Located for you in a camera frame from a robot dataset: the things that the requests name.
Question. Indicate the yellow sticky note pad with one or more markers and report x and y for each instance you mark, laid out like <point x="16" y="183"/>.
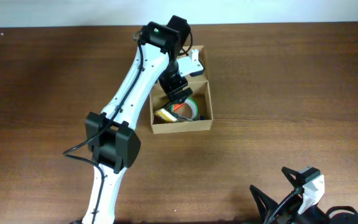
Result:
<point x="165" y="115"/>

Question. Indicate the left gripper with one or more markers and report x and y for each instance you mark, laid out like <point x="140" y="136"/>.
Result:
<point x="181" y="94"/>

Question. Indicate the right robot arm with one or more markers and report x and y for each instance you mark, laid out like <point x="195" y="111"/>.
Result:
<point x="337" y="214"/>

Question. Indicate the orange black stapler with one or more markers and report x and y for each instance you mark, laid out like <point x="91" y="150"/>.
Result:
<point x="176" y="107"/>

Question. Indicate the black pen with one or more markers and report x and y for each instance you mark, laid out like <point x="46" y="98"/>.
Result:
<point x="182" y="117"/>

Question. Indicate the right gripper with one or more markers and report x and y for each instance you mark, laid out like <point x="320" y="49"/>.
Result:
<point x="282" y="199"/>

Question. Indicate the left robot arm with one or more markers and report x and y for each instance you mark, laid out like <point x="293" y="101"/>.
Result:
<point x="111" y="136"/>

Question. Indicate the brown cardboard box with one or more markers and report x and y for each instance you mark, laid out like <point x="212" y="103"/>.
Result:
<point x="201" y="96"/>

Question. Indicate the green tape roll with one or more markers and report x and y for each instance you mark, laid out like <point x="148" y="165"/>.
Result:
<point x="192" y="105"/>

